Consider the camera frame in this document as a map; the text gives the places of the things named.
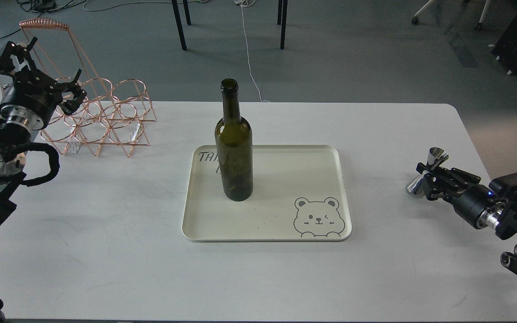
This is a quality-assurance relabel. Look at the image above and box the cream bear serving tray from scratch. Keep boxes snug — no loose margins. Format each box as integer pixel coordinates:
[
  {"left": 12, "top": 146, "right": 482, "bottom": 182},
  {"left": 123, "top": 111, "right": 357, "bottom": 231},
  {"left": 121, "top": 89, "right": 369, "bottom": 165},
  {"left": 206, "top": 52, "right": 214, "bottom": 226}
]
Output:
[{"left": 181, "top": 145, "right": 352, "bottom": 243}]

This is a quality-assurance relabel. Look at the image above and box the black table leg right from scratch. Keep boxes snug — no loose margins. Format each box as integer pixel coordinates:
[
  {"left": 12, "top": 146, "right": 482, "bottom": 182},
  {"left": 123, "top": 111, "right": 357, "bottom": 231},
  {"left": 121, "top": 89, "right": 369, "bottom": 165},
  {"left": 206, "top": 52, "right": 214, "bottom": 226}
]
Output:
[{"left": 276, "top": 0, "right": 289, "bottom": 50}]

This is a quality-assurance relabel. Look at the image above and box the black table leg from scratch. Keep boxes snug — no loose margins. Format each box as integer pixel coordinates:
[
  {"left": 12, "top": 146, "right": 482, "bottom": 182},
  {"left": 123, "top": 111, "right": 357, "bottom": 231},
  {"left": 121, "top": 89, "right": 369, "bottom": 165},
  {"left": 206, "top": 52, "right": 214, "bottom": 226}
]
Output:
[
  {"left": 276, "top": 0, "right": 289, "bottom": 50},
  {"left": 171, "top": 0, "right": 192, "bottom": 51}
]

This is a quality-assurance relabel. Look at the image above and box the dark green wine bottle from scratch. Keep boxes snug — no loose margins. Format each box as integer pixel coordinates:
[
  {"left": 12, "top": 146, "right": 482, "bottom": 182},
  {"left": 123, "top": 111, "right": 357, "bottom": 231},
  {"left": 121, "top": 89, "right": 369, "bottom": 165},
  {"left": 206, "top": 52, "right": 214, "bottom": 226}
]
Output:
[{"left": 214, "top": 78, "right": 253, "bottom": 201}]

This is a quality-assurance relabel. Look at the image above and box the steel double jigger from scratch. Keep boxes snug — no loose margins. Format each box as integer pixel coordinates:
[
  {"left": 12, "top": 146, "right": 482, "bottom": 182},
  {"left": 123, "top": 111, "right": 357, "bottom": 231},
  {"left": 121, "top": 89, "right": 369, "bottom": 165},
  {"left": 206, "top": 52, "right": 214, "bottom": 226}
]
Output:
[{"left": 406, "top": 147, "right": 449, "bottom": 197}]

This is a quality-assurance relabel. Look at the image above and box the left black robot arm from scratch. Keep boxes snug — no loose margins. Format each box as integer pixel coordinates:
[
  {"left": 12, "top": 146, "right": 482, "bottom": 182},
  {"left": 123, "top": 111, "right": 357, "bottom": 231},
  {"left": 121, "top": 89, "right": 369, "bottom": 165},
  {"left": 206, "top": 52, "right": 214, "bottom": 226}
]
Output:
[{"left": 0, "top": 37, "right": 87, "bottom": 226}]

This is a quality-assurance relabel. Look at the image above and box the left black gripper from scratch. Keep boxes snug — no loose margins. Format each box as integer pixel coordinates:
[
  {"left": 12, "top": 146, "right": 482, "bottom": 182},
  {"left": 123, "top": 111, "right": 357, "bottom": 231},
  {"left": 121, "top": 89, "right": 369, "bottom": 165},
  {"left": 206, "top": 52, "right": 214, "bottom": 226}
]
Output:
[{"left": 0, "top": 37, "right": 87, "bottom": 130}]

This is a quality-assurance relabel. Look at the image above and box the white floor cable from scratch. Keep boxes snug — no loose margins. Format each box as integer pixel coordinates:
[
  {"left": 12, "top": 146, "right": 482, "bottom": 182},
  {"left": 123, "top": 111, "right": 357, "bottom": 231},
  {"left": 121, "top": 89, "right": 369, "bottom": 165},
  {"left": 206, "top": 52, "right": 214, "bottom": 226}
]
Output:
[{"left": 234, "top": 0, "right": 270, "bottom": 103}]

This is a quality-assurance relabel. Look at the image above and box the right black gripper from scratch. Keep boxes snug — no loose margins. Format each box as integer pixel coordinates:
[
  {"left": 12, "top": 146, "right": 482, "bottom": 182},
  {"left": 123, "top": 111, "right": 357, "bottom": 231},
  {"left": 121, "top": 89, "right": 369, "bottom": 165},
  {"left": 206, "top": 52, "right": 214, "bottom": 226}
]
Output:
[{"left": 416, "top": 163, "right": 505, "bottom": 230}]

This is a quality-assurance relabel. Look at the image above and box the black table leg left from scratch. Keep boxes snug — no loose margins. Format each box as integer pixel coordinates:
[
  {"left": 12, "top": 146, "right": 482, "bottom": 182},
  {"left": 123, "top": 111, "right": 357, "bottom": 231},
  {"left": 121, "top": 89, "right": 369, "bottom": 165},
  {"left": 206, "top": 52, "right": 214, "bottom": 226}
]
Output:
[{"left": 171, "top": 0, "right": 192, "bottom": 51}]

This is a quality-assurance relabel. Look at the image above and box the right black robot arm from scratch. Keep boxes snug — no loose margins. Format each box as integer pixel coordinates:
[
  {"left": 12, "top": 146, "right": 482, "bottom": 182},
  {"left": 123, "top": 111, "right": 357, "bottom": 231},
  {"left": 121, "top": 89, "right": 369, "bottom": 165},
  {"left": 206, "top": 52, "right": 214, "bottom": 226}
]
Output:
[{"left": 416, "top": 163, "right": 517, "bottom": 275}]

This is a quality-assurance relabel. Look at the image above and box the copper wire wine rack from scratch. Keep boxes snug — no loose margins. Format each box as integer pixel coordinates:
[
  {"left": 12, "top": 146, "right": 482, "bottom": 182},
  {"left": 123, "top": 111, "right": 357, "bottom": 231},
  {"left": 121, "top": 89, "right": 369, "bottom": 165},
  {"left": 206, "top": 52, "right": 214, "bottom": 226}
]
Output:
[{"left": 20, "top": 17, "right": 158, "bottom": 156}]

